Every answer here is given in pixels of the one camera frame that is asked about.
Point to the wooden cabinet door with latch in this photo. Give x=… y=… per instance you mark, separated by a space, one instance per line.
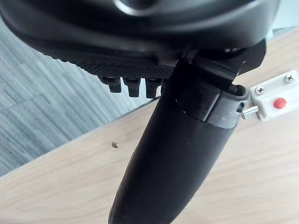
x=70 y=186

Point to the small brass screw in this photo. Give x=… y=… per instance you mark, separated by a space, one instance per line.
x=115 y=144

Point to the white latch with red button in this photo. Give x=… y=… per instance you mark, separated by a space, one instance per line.
x=264 y=102

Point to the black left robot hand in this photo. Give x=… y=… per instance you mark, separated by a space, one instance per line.
x=163 y=42

